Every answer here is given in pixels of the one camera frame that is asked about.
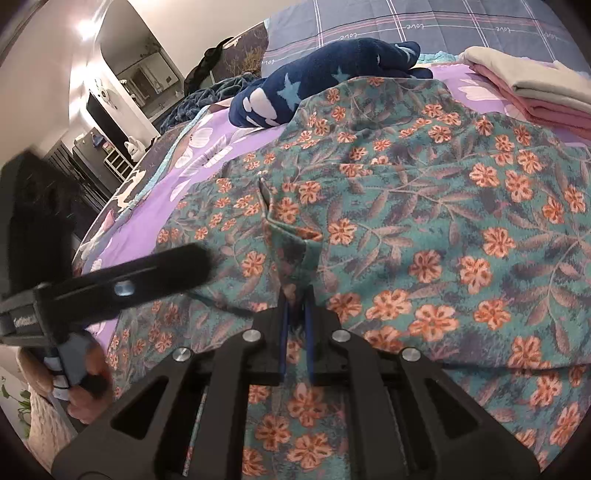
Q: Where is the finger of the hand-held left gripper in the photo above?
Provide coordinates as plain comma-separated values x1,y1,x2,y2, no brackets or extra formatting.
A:
69,244,214,320

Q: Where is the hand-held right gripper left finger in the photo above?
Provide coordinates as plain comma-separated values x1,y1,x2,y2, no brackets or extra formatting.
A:
51,295,289,480

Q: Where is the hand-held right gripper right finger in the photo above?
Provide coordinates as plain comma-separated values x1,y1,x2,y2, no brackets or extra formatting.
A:
302,295,541,480

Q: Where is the teal orange floral garment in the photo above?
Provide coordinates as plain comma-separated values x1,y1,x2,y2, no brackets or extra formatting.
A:
99,76,591,480

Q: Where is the person's left forearm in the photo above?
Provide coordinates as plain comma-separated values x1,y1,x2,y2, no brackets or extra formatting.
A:
0,392,79,462

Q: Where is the person's left hand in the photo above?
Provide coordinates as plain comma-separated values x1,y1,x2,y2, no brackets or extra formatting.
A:
18,342,114,423

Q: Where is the white cubby shelf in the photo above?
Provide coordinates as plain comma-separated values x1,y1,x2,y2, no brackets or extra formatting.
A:
104,148,132,181

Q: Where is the black television screen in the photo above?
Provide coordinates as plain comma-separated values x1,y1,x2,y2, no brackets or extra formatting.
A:
86,92,130,144

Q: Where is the purple floral bed sheet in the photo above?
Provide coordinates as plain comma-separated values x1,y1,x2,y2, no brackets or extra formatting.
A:
74,62,591,352

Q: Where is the dark blue fleece blanket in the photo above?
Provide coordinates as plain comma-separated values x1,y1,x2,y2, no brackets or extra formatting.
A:
159,74,264,134

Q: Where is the green potted plant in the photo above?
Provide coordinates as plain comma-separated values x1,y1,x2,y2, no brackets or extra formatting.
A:
0,376,33,439

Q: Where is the navy star print garment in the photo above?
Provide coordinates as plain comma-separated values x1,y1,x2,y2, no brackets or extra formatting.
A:
229,39,432,130

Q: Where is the black clothing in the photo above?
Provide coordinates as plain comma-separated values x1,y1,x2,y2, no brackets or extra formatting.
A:
184,37,236,93

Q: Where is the dark patterned pillow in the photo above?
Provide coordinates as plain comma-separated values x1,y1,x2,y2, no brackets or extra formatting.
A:
215,21,271,81

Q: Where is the grey plaid quilt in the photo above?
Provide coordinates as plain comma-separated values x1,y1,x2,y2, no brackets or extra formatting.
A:
261,0,583,75

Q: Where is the folded pink garment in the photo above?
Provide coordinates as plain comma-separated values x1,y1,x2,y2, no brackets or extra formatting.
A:
471,62,591,134

